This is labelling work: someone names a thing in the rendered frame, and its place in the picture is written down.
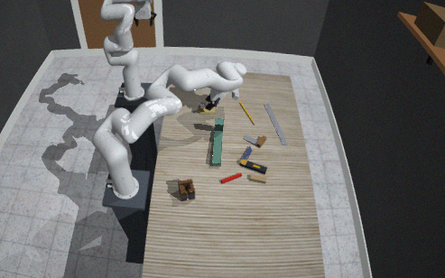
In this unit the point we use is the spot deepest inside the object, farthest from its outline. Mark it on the grey metal ruler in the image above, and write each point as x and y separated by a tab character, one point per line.
275	124

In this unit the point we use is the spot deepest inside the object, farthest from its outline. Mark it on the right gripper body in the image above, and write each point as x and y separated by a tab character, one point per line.
214	95

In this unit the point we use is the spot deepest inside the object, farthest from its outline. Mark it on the teal flat bar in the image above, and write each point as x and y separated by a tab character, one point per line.
217	145

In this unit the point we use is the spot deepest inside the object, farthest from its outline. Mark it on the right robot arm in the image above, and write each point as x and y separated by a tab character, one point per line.
131	126

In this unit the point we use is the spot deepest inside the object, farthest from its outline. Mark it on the black sliding bevel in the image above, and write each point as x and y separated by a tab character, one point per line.
251	165

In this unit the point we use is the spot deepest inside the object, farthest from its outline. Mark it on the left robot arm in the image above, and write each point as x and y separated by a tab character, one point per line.
119	47

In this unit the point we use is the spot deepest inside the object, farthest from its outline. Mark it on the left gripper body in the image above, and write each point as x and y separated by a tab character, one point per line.
143	12

